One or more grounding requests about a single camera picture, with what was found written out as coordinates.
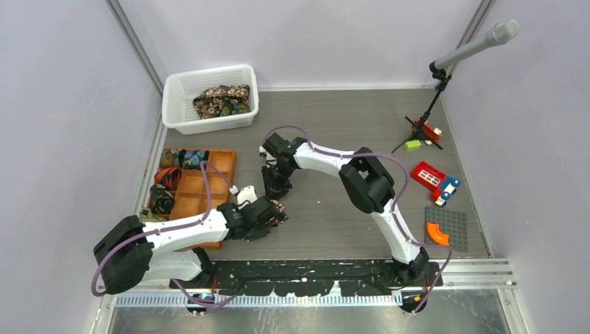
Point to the orange curved toy piece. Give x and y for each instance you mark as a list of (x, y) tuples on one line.
[(436, 235)]

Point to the grey studded baseplate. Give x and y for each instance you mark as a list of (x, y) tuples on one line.
[(452, 223)]

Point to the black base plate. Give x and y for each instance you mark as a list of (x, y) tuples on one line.
[(307, 277)]

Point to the orange wooden compartment tray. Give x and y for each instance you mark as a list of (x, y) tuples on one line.
[(208, 186)]

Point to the yellow floral rolled tie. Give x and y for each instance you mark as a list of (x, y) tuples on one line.
[(169, 157)]

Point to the orange striped rolled tie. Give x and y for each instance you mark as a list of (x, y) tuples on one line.
[(169, 177)]

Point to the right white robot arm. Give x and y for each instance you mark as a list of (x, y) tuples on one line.
[(367, 183)]

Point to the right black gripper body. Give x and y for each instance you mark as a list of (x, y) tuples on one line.
[(283, 171)]

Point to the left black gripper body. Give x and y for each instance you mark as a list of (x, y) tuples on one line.
[(258, 231)]

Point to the red toy piece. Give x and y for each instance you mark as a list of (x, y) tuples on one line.
[(426, 133)]

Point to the red toy bus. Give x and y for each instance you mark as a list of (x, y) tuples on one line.
[(441, 186)]

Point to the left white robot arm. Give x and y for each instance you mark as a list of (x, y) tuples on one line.
[(133, 252)]

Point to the floral ties in basket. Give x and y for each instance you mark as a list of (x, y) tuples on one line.
[(222, 101)]

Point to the blue floral rolled tie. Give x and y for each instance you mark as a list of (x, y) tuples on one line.
[(192, 159)]

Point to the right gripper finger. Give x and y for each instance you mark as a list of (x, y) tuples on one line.
[(282, 188), (268, 176)]

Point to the white plastic basket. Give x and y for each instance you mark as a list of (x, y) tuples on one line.
[(180, 89)]

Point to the olive patterned rolled tie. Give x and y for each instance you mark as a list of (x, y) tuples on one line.
[(146, 215)]

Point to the black microphone tripod stand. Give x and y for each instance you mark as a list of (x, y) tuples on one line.
[(441, 75)]

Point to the grey microphone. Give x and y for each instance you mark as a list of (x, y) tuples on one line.
[(500, 34)]

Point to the dark patterned rolled tie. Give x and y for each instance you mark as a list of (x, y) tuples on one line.
[(162, 200)]

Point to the green toy block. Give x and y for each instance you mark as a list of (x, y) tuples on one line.
[(412, 145)]

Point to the black pink floral tie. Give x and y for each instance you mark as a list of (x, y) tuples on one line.
[(280, 217)]

